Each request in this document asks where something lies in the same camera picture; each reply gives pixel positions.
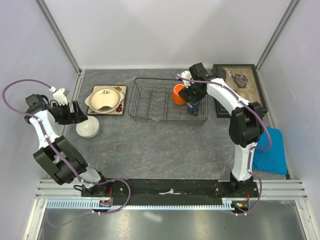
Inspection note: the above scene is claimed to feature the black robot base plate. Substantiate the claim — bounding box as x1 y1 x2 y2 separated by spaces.
73 178 259 205

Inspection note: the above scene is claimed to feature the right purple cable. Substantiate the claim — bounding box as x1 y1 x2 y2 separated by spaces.
174 73 273 216

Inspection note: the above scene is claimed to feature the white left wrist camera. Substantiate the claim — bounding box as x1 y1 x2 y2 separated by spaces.
49 86 69 106

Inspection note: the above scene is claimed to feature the square floral plate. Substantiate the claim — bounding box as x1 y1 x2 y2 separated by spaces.
87 85 127 116

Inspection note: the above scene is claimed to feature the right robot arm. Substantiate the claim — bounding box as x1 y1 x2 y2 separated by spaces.
175 62 266 197

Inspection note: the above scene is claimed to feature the orange mug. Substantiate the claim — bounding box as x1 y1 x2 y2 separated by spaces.
172 83 186 105

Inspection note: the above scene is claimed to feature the purple cable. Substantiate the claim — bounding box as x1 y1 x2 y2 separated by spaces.
174 73 273 216
1 79 132 227

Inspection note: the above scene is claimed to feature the black wire dish rack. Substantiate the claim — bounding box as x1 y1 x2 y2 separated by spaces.
127 77 209 126

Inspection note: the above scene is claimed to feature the black glass-lid jewelry box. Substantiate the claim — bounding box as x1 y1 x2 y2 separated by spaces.
212 63 268 116

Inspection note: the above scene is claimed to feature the blue mug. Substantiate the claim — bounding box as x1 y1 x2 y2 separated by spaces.
187 102 200 116

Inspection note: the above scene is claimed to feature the blue cloth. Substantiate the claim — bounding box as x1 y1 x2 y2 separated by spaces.
252 127 288 175

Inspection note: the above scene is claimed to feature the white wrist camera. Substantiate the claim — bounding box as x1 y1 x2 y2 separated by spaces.
175 70 192 88
49 86 69 106

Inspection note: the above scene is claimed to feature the grey slotted cable duct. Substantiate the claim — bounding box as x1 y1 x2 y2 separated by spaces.
45 199 240 211

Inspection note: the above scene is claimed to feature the small cream plate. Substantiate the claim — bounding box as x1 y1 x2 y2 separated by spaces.
91 87 120 112

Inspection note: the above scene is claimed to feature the cream plate blue spiral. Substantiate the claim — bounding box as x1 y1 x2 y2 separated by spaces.
84 86 125 114

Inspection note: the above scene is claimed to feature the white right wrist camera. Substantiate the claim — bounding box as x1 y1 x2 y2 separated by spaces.
175 70 192 88

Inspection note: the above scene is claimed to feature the white ribbed bowl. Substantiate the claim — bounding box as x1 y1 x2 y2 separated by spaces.
75 116 100 138

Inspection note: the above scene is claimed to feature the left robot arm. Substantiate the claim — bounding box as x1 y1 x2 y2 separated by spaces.
24 94 111 197

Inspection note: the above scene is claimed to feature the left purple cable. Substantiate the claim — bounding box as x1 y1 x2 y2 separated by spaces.
1 79 132 227

